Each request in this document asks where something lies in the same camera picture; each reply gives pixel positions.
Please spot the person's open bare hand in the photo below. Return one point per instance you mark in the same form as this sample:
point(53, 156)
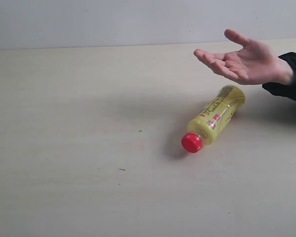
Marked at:
point(254, 64)

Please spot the yellow bottle red cap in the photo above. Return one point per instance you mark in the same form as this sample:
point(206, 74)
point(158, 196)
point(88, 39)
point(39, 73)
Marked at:
point(207, 125)

